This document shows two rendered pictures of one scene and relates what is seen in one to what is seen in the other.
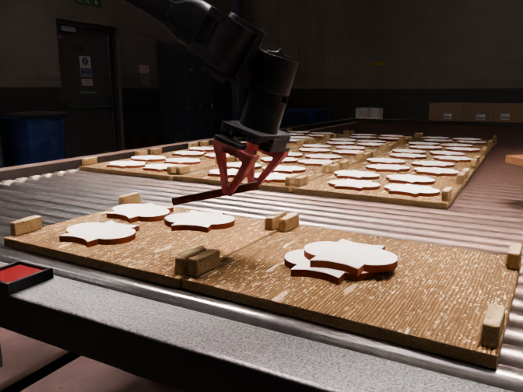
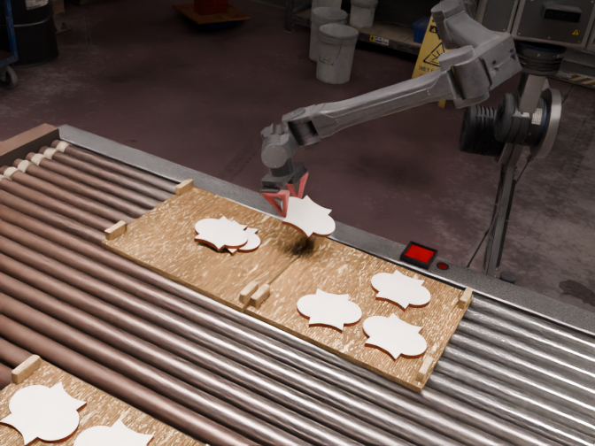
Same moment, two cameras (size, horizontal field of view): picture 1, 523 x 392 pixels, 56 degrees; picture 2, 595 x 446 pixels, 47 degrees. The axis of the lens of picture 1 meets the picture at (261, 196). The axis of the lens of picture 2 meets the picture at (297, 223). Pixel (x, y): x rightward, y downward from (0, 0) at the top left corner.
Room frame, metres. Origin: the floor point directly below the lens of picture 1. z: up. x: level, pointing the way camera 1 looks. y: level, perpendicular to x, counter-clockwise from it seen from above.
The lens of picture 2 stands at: (2.10, -0.05, 1.92)
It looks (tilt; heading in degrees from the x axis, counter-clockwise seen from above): 33 degrees down; 176
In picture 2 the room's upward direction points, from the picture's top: 6 degrees clockwise
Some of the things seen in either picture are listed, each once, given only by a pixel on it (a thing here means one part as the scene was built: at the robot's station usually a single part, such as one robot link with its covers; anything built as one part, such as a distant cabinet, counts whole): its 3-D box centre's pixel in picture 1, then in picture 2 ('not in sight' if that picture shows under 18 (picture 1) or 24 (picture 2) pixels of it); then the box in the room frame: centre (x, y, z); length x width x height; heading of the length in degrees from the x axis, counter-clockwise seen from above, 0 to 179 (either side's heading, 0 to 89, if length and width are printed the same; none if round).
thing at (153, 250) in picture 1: (153, 233); (363, 303); (0.91, 0.21, 0.93); 0.41 x 0.35 x 0.02; 60
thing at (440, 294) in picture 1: (361, 272); (212, 241); (0.71, -0.15, 0.93); 0.41 x 0.35 x 0.02; 59
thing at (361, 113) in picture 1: (369, 115); not in sight; (7.46, -1.61, 0.86); 0.37 x 0.30 x 0.22; 61
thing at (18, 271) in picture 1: (15, 277); (419, 255); (0.70, 0.37, 0.92); 0.06 x 0.06 x 0.01; 62
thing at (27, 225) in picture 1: (26, 225); (466, 297); (0.90, 0.44, 0.95); 0.06 x 0.02 x 0.03; 150
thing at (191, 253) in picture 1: (191, 260); (316, 239); (0.70, 0.11, 0.95); 0.06 x 0.02 x 0.03; 150
